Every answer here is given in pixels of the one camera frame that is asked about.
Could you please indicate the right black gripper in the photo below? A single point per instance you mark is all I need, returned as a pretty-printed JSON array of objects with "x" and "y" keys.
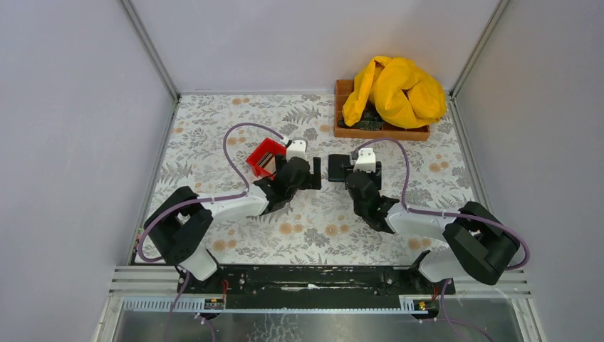
[{"x": 355, "y": 175}]

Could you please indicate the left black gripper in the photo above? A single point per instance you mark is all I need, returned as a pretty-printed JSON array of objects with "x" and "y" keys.
[{"x": 307, "y": 174}]

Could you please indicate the red plastic bin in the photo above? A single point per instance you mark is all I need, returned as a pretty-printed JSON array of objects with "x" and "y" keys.
[{"x": 267, "y": 145}]

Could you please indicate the black card holder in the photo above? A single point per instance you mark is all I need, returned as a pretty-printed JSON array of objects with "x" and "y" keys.
[{"x": 339, "y": 166}]

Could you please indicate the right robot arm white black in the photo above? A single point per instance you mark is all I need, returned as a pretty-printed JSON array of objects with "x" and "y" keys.
[{"x": 478, "y": 245}]

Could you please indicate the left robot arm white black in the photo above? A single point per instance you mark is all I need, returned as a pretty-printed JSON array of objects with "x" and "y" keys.
[{"x": 178, "y": 227}]

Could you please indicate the floral table mat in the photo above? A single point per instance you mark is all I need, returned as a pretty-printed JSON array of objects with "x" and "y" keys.
[{"x": 212, "y": 136}]

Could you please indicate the dark green object in tray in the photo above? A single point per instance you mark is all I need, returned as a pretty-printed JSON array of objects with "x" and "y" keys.
[{"x": 370, "y": 120}]

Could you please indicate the wooden tray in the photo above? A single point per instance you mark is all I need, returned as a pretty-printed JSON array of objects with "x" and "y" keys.
[{"x": 343, "y": 88}]

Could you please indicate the yellow cloth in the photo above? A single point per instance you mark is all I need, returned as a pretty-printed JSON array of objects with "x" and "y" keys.
[{"x": 403, "y": 94}]

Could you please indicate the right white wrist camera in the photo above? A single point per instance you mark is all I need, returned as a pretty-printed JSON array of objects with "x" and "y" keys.
[{"x": 365, "y": 160}]

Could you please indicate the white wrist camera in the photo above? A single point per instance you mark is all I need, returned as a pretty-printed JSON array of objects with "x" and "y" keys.
[
  {"x": 297, "y": 148},
  {"x": 365, "y": 160}
]

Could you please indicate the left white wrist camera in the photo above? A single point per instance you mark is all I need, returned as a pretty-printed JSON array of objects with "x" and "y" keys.
[{"x": 297, "y": 148}]

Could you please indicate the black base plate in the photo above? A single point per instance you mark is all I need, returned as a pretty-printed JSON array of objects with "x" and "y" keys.
[{"x": 315, "y": 287}]

